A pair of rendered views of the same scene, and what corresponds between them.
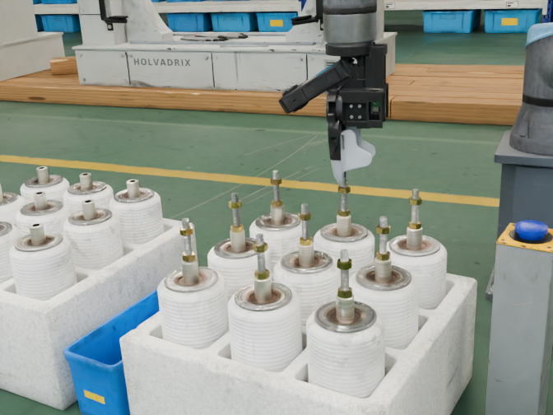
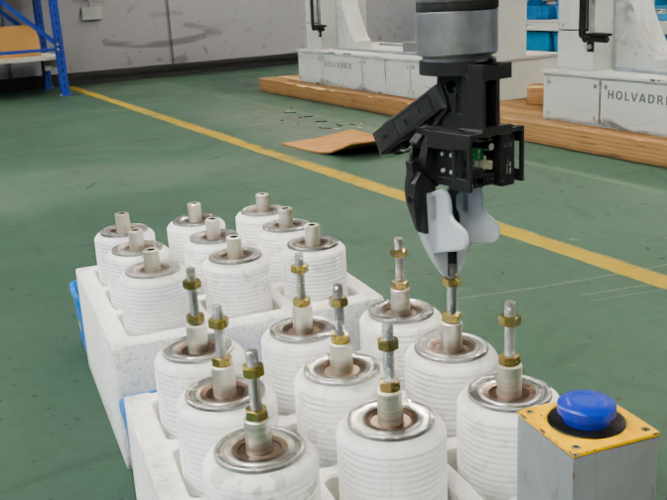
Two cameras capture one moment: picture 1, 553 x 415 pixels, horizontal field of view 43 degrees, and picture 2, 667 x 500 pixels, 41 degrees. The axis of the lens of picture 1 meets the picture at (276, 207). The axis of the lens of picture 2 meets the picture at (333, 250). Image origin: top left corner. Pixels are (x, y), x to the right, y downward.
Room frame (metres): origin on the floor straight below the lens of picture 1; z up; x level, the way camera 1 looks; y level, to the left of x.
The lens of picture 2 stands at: (0.29, -0.54, 0.62)
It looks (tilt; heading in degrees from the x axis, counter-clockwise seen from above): 17 degrees down; 38
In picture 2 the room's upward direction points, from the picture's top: 3 degrees counter-clockwise
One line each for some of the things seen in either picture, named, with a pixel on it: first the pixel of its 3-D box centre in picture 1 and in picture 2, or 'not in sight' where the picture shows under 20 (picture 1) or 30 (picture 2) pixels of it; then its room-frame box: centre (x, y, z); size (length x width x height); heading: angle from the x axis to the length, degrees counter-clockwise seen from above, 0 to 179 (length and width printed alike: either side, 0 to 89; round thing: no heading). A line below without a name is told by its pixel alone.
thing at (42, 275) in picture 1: (48, 292); (160, 331); (1.05, 0.38, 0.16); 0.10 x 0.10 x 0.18
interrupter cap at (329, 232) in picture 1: (344, 232); (451, 347); (1.02, -0.10, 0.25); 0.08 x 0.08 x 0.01
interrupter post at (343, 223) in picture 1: (344, 225); (451, 335); (1.02, -0.10, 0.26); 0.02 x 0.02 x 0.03
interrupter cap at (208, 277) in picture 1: (191, 279); (198, 349); (0.88, 0.12, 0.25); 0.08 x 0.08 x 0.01
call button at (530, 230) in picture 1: (531, 231); (586, 413); (0.83, -0.33, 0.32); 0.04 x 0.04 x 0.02
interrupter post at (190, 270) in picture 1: (190, 271); (197, 337); (0.88, 0.12, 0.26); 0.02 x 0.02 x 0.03
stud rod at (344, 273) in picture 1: (344, 279); (254, 393); (0.76, -0.08, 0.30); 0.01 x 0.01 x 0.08
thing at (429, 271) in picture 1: (412, 300); (508, 481); (0.96, -0.20, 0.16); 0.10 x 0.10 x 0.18
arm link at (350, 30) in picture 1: (350, 28); (459, 36); (1.02, -0.12, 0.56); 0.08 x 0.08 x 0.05
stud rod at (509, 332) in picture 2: (415, 213); (509, 340); (0.96, -0.20, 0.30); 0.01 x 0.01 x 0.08
